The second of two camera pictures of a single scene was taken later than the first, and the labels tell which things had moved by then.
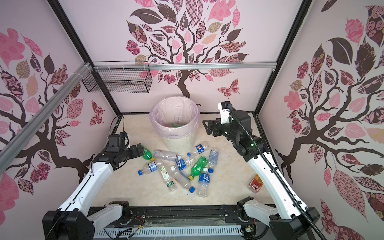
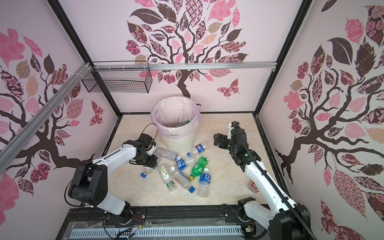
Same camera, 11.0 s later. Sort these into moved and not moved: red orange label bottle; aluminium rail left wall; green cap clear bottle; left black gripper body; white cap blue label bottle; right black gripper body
Moved: left black gripper body; right black gripper body
Not moved: aluminium rail left wall; green cap clear bottle; red orange label bottle; white cap blue label bottle
